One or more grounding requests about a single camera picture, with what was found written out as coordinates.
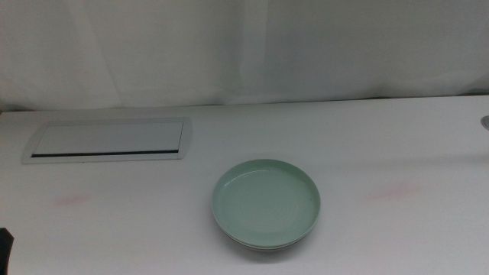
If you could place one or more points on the white fabric backdrop curtain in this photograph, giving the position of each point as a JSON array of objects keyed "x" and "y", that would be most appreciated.
[{"x": 229, "y": 49}]

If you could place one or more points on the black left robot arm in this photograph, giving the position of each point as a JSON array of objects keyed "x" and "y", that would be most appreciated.
[{"x": 4, "y": 252}]

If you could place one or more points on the round grey table grommet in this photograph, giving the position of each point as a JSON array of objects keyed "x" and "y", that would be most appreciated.
[{"x": 486, "y": 123}]

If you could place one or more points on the grey shallow plastic bowl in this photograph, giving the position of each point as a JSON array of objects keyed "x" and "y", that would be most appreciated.
[{"x": 267, "y": 250}]

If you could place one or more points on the green shallow plastic bowl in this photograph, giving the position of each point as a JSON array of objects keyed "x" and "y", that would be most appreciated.
[{"x": 265, "y": 202}]

